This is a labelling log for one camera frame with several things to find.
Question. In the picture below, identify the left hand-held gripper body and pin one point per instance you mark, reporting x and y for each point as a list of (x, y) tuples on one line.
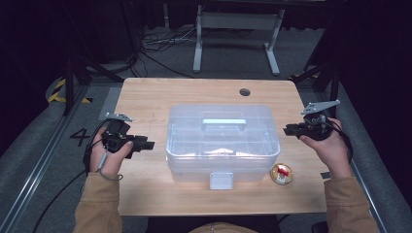
[(115, 139)]

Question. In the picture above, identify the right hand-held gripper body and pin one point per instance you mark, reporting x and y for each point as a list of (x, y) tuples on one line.
[(319, 129)]

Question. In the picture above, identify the round gold foil packet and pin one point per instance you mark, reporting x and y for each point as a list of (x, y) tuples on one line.
[(281, 174)]

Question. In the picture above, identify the clear plastic storage box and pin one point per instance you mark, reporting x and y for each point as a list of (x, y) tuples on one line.
[(223, 145)]

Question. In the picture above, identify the person's left hand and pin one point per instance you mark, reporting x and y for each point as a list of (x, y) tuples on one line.
[(108, 161)]

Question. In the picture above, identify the person's right hand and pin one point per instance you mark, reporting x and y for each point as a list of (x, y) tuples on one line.
[(335, 155)]

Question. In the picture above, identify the small grey tape piece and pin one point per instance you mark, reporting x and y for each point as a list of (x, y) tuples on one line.
[(325, 175)]

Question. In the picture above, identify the black metal stand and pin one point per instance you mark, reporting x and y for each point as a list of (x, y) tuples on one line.
[(333, 84), (68, 84)]

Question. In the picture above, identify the person's tan jacket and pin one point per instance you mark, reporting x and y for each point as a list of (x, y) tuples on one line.
[(220, 228)]

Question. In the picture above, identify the aluminium floor rail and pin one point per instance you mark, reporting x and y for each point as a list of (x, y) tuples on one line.
[(369, 200), (42, 161)]

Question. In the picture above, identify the white metal desk frame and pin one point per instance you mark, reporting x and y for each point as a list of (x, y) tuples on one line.
[(238, 21)]

